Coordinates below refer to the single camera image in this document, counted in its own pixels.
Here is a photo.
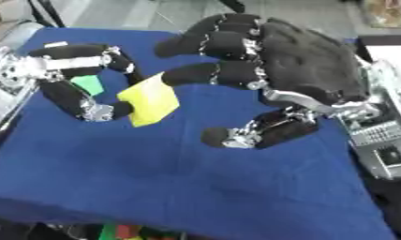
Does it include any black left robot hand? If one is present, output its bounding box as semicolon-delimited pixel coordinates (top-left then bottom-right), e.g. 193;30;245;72
24;43;147;123

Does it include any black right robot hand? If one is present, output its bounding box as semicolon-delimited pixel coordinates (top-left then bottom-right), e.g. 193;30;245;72
153;12;384;150

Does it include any yellow block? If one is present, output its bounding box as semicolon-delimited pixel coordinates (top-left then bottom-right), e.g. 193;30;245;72
115;71;181;128

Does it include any black box with white inside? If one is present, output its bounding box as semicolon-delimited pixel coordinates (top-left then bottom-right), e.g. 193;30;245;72
352;35;401;73

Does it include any green block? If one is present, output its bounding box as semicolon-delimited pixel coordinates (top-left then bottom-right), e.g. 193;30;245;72
69;74;106;97

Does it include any black tripod leg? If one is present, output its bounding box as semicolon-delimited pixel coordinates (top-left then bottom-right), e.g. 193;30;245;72
26;0;68;28

